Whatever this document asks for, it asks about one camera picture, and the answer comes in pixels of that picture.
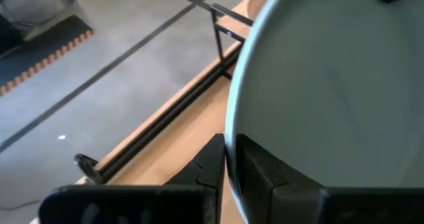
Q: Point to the pale green plate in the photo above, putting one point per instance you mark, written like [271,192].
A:
[331,85]

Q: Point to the hazard striped floor mat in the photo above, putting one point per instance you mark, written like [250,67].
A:
[49,41]

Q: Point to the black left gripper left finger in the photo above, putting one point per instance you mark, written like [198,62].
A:
[198,197]

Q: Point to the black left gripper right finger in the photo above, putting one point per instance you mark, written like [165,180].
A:
[265,197]

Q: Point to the black aluminium table frame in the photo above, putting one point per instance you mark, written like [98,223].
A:
[165,119]

